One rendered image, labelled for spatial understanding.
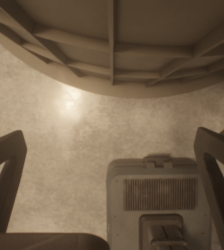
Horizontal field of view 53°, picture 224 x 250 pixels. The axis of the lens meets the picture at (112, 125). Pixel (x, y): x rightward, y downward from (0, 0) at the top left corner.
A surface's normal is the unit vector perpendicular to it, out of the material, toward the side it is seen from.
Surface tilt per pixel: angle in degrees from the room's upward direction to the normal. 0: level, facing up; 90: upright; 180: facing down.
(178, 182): 0
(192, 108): 0
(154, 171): 45
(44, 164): 0
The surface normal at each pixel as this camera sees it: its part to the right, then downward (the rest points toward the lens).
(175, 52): 0.00, 0.07
